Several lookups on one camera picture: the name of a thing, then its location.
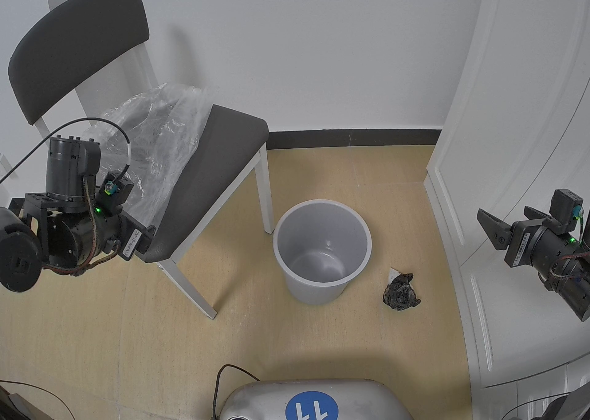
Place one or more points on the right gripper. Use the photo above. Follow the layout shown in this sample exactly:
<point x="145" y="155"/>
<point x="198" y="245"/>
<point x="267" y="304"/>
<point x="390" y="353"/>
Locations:
<point x="530" y="245"/>

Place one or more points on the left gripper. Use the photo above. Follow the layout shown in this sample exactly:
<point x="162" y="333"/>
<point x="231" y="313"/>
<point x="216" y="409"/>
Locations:
<point x="110" y="234"/>

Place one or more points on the clear plastic bag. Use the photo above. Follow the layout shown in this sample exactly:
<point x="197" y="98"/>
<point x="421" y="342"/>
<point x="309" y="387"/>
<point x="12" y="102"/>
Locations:
<point x="156" y="132"/>

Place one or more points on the clear printed wrapper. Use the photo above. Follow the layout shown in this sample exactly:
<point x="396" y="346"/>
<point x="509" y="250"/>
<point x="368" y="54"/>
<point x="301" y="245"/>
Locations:
<point x="394" y="274"/>

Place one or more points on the black plastic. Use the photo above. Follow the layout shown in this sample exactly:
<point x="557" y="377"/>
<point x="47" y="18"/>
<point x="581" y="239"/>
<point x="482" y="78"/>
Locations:
<point x="398" y="293"/>

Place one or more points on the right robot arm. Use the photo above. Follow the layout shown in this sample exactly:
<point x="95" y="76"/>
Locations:
<point x="574" y="293"/>

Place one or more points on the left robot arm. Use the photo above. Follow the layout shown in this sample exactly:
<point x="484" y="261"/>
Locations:
<point x="18" y="261"/>

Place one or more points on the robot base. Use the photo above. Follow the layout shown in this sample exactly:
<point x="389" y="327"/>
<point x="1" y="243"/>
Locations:
<point x="267" y="399"/>

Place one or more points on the pale grey trash bin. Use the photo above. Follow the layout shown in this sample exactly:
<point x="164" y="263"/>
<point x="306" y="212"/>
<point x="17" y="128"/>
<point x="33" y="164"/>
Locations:
<point x="322" y="289"/>

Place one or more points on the dark grey padded white chair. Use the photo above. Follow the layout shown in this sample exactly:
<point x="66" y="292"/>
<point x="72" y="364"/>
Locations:
<point x="221" y="155"/>

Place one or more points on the white panelled door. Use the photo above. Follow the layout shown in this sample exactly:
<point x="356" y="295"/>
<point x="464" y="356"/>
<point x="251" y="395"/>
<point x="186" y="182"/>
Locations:
<point x="507" y="86"/>

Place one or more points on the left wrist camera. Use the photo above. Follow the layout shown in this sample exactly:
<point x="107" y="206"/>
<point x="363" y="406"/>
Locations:
<point x="117" y="190"/>

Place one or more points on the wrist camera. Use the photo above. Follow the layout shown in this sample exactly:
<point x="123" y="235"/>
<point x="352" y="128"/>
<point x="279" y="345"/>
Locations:
<point x="564" y="206"/>
<point x="117" y="190"/>

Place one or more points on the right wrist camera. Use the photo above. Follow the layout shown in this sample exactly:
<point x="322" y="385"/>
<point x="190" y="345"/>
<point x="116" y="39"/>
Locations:
<point x="564" y="206"/>

